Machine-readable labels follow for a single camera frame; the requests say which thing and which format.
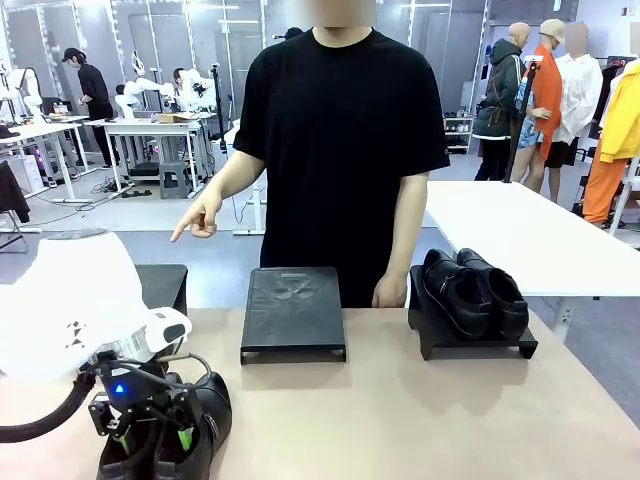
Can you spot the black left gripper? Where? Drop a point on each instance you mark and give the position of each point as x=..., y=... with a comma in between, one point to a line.
x=130, y=390

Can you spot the black perforated buckle shoe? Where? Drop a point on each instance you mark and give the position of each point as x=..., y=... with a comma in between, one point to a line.
x=120, y=465
x=217, y=405

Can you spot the person's left forearm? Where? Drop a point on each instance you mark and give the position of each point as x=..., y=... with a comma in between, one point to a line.
x=407, y=225

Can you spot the person's right forearm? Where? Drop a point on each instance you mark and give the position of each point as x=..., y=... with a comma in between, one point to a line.
x=232, y=177

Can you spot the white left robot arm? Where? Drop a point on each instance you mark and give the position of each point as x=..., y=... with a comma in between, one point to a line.
x=75, y=300

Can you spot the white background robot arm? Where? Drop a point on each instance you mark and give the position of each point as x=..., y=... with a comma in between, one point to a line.
x=31, y=95
x=192, y=87
x=132, y=95

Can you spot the dark grey shoe stand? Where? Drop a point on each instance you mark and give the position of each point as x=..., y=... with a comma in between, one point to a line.
x=292, y=320
x=165, y=285
x=475, y=350

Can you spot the person in black t-shirt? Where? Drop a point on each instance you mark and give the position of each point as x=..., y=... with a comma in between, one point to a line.
x=340, y=150

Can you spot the person in black cap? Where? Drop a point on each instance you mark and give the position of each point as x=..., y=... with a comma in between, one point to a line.
x=92, y=90

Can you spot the seated person in background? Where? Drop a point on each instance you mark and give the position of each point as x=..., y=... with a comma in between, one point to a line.
x=178, y=75

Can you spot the person in white shirt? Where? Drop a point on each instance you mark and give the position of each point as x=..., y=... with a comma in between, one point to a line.
x=580, y=90

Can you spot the person's right hand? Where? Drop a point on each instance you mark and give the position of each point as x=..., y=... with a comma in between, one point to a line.
x=205, y=220

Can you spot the person's left hand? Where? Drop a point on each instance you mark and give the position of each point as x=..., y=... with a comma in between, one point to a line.
x=390, y=292

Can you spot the grey plastic stool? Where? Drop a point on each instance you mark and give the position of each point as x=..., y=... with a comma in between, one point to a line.
x=175, y=180

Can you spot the black hanging jacket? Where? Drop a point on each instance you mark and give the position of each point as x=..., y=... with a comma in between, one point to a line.
x=12, y=195

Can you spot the flat cardboard box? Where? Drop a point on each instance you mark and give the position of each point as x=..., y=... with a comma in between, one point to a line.
x=172, y=118

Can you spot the black smooth leather shoe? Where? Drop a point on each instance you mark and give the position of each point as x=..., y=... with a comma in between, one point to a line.
x=450, y=295
x=505, y=300

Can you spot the large white table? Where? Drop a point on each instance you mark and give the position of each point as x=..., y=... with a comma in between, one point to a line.
x=525, y=235

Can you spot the white shoe shelf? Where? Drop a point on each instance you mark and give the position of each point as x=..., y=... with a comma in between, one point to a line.
x=457, y=132

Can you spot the orange trousers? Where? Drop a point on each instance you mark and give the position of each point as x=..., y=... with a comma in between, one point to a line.
x=600, y=190

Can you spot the mannequin in orange top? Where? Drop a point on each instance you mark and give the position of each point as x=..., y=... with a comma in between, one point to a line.
x=547, y=90

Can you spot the yellow hoodie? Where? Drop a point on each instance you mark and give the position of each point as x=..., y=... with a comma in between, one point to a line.
x=622, y=115

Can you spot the dark hanging garment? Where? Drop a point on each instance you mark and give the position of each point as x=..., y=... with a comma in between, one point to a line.
x=607, y=90

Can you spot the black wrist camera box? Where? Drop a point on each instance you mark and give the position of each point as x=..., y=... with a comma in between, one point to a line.
x=106, y=415

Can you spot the black camera stand pole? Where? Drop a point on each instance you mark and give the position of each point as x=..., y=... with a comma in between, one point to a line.
x=216, y=100

